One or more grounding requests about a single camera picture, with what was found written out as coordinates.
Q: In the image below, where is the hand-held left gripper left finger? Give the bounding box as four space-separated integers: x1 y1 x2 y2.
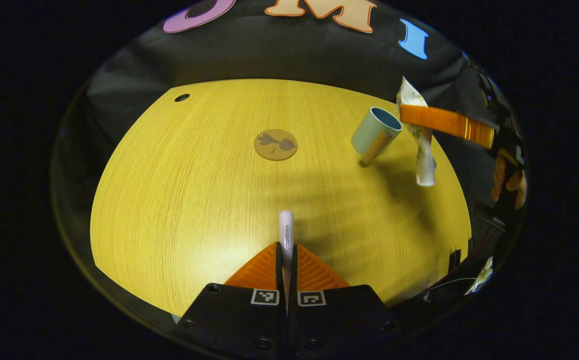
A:
174 242 286 360

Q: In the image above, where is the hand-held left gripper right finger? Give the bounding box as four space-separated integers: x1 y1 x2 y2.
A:
289 244 402 360

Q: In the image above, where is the white toothpaste tube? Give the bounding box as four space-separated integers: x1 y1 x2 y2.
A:
396 76 437 187

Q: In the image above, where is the light blue cup wooden handle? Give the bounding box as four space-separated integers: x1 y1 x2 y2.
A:
351 106 403 167

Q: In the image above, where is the round brown coaster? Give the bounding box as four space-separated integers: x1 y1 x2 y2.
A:
254 128 299 162

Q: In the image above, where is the white patterned object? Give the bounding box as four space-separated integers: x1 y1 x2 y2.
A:
463 256 494 296

